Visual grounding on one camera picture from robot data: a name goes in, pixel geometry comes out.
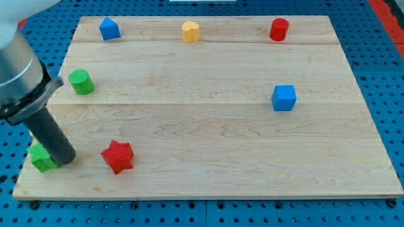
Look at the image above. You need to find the yellow heart block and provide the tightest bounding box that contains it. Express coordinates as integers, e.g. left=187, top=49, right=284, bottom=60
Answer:
left=181, top=21, right=199, bottom=43

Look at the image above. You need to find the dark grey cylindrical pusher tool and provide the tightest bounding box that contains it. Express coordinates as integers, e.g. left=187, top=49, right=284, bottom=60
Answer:
left=23, top=107, right=76, bottom=165

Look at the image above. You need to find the light wooden board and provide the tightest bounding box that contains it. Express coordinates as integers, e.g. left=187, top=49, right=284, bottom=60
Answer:
left=13, top=16, right=403, bottom=201

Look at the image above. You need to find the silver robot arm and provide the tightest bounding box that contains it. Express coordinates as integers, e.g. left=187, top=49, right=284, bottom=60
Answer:
left=1, top=0, right=63, bottom=125

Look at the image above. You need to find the red cylinder block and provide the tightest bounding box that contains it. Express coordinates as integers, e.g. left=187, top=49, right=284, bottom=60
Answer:
left=269, top=18, right=290, bottom=41

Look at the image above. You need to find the green star block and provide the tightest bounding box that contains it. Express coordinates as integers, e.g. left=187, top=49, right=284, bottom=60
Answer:
left=27, top=143, right=59, bottom=172

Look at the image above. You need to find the blue cube block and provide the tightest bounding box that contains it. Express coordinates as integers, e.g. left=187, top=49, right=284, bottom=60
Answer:
left=271, top=84, right=297, bottom=111

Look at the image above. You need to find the red star block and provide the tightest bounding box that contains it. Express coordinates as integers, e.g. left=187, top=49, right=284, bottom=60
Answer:
left=100, top=140, right=134, bottom=175

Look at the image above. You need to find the green cylinder block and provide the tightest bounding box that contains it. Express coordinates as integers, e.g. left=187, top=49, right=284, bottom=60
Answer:
left=69, top=69, right=95, bottom=95

